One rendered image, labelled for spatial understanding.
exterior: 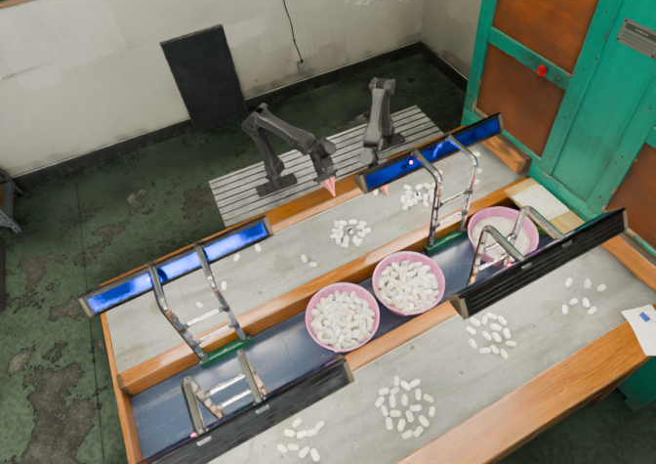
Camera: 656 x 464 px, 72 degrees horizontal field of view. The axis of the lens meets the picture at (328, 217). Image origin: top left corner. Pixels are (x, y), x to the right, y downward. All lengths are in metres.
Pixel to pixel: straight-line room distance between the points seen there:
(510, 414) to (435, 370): 0.25
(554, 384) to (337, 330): 0.71
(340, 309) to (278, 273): 0.29
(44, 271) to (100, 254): 0.35
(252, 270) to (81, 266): 1.63
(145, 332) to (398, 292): 0.96
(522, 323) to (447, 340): 0.27
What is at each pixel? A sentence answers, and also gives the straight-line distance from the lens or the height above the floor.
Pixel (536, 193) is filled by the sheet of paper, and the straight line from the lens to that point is 2.06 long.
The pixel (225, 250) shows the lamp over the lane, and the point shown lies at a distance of 1.51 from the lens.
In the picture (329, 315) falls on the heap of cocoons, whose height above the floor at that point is 0.74.
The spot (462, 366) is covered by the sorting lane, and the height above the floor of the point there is 0.74.
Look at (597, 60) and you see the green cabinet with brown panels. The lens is 1.74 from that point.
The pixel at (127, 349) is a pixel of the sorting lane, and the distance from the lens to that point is 1.86.
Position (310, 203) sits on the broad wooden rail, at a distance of 1.97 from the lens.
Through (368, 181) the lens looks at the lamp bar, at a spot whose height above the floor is 1.08.
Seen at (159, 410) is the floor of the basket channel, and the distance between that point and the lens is 1.78.
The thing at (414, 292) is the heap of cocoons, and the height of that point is 0.74.
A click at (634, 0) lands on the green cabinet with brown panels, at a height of 1.56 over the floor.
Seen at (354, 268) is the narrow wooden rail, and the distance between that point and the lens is 1.75.
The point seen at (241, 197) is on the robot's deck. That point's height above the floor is 0.67.
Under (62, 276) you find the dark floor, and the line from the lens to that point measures 3.27.
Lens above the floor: 2.23
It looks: 50 degrees down
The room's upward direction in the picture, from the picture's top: 9 degrees counter-clockwise
